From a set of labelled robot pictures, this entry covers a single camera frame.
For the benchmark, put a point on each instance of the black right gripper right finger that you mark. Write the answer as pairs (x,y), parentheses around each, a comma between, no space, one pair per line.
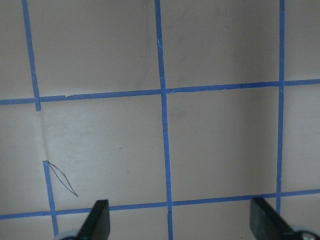
(266,224)

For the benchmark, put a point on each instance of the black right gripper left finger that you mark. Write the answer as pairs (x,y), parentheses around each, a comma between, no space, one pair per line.
(97,224)

